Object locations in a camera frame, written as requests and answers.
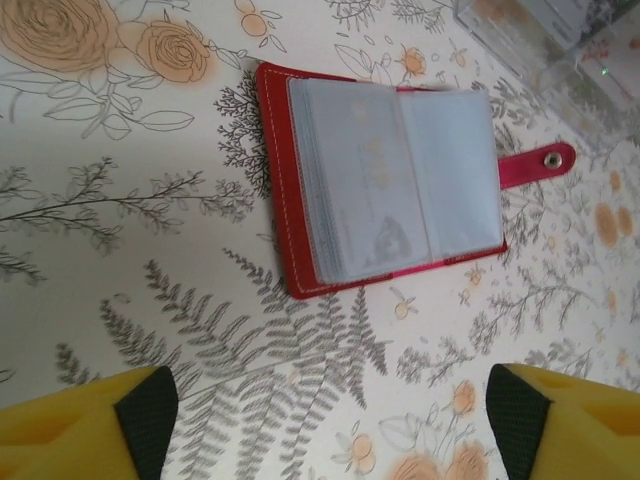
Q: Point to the red leather card holder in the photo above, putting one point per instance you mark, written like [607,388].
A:
[275,175]

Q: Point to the white card with black stripe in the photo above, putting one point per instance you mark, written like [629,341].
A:
[550,20]

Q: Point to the white gold VIP card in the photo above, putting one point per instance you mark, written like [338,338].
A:
[370,190]

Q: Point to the floral patterned table cover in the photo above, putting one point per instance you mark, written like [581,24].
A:
[100,200]

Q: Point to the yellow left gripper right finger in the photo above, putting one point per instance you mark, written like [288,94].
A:
[575,430]

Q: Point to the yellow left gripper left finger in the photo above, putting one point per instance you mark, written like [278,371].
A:
[75,430]

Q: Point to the clear acrylic box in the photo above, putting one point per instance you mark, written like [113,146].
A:
[550,70]

